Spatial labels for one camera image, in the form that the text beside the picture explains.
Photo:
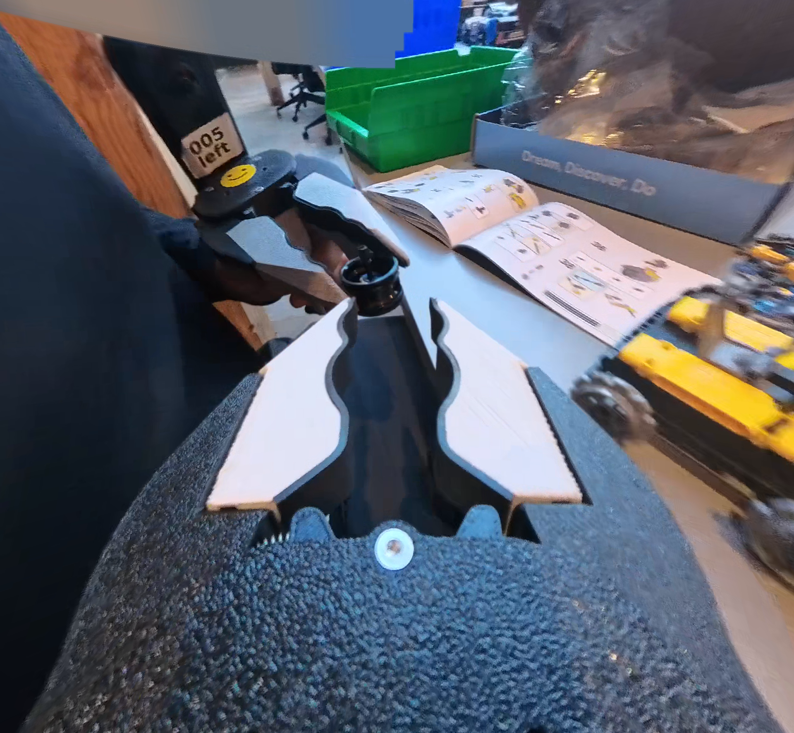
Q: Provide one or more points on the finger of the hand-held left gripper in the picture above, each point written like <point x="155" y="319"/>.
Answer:
<point x="338" y="203"/>
<point x="273" y="246"/>

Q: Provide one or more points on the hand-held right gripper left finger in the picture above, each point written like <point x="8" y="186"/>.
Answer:
<point x="279" y="435"/>

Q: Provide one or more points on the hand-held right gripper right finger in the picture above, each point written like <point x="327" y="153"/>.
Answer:
<point x="502" y="429"/>

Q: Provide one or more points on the black toy wheel rim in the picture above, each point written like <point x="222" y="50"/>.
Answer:
<point x="372" y="289"/>

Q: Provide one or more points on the person's left forearm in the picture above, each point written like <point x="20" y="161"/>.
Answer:
<point x="186" y="237"/>

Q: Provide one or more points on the grey desk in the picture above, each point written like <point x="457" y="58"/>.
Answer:
<point x="490" y="311"/>

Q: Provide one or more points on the person's left hand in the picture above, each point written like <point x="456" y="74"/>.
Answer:
<point x="322" y="252"/>

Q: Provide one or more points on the black office chair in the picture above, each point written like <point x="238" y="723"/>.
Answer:
<point x="304" y="94"/>

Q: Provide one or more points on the green plastic bin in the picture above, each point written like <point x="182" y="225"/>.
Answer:
<point x="409" y="119"/>

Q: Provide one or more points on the wooden panel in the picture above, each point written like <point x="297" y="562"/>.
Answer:
<point x="105" y="100"/>

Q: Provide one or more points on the open instruction booklet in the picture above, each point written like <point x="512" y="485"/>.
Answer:
<point x="546" y="249"/>

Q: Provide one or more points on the person's dark sweater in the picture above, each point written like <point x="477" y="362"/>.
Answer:
<point x="93" y="373"/>

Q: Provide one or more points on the yellow toy brick vehicle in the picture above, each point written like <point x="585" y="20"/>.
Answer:
<point x="701" y="392"/>

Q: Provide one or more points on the blue plastic bin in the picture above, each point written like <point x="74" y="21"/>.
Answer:
<point x="437" y="20"/>

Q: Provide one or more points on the clear plastic bag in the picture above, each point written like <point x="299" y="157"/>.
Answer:
<point x="651" y="51"/>

